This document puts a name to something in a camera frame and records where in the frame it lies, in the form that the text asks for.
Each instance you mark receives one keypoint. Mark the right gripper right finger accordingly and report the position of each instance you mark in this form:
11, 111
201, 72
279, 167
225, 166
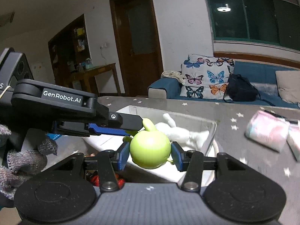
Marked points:
191, 160

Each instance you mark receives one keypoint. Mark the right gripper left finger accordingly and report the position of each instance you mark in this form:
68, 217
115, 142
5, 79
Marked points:
104, 160

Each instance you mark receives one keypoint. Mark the red black doll figure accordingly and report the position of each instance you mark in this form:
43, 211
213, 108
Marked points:
93, 178

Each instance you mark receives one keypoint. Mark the white plush rabbit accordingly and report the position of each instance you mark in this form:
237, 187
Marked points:
185, 138

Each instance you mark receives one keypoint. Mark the green apple toy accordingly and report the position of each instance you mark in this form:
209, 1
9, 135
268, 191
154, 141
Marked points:
149, 148

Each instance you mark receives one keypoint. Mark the grey gloved hand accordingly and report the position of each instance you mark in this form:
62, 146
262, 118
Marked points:
22, 165

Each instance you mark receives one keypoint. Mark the white cardboard box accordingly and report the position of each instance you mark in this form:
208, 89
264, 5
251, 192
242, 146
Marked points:
167, 172

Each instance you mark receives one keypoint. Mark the blue yellow tissue box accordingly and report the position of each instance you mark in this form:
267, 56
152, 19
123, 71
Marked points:
53, 136

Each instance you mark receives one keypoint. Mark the wooden side table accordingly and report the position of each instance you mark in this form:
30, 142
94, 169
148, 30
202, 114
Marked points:
87, 78

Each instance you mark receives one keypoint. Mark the beige folded blanket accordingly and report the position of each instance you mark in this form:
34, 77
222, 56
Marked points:
173, 74

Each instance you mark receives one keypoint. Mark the grey star table mat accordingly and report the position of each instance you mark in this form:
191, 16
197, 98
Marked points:
231, 120

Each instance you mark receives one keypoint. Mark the dark bookshelf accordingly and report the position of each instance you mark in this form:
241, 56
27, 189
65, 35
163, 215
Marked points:
68, 50

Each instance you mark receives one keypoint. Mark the butterfly pattern pillow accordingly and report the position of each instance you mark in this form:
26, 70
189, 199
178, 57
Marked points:
205, 77

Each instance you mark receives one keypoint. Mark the black backpack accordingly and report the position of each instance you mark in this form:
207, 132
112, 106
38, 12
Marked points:
239, 89

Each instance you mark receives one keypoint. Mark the pink tissue pack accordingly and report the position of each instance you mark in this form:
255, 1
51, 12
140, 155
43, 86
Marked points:
268, 130

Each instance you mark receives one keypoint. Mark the brown wooden door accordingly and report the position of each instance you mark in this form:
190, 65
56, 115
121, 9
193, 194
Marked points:
137, 43

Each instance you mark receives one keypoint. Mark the blue sofa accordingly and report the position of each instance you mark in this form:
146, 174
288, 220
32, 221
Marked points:
261, 76

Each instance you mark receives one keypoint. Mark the grey cushion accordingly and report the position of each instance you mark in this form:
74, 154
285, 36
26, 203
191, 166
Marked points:
288, 83

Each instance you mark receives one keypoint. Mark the dark window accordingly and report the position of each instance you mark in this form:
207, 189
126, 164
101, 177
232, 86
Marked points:
272, 22

